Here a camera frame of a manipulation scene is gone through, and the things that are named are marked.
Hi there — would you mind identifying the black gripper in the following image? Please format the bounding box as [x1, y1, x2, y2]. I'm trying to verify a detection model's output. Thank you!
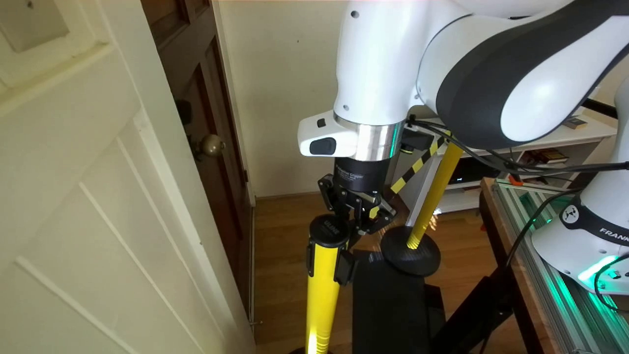
[316, 158, 398, 236]

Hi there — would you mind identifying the yellow black striped tape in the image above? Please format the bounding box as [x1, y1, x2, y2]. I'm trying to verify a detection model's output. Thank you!
[365, 134, 453, 223]

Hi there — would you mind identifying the black box platform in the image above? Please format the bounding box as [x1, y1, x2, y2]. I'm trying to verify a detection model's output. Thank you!
[349, 248, 447, 354]

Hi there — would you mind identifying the black console box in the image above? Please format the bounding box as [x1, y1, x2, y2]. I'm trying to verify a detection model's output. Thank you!
[451, 156, 502, 189]

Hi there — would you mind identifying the brown wooden door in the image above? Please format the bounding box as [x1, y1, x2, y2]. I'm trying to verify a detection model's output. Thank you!
[139, 0, 255, 323]

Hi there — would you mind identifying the orange black clamp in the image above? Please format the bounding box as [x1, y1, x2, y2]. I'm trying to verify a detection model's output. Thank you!
[500, 166, 526, 189]

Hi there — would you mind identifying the black tripod leg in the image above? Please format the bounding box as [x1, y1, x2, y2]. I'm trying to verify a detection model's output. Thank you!
[428, 262, 520, 354]

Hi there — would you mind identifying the brass door knob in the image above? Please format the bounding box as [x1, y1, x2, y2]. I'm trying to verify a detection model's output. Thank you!
[200, 134, 225, 158]

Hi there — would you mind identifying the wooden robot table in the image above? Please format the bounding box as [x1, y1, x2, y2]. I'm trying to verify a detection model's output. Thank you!
[477, 175, 629, 354]

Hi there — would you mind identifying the stack of books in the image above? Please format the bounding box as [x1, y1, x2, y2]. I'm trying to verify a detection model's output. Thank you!
[522, 148, 571, 170]

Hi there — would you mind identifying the white TV stand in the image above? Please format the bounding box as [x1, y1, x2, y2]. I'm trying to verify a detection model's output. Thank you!
[418, 107, 622, 219]

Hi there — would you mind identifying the white panel door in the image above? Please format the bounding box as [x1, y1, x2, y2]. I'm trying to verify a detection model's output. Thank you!
[0, 0, 257, 354]

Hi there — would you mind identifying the yellow black stanchion post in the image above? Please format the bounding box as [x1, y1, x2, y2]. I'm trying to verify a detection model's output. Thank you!
[378, 140, 463, 280]
[302, 215, 361, 354]

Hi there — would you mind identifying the white door frame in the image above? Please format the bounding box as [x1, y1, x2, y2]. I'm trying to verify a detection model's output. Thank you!
[209, 0, 259, 205]

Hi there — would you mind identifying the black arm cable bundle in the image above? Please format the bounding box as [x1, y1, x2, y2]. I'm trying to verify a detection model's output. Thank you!
[404, 116, 629, 179]

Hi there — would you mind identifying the black table cable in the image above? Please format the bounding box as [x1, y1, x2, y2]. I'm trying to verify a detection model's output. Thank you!
[502, 189, 579, 266]

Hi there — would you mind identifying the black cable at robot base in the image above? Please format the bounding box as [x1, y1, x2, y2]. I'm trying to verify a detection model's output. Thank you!
[589, 256, 629, 311]

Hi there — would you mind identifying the black camera mount rod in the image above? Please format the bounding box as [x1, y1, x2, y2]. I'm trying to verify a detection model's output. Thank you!
[579, 97, 620, 122]

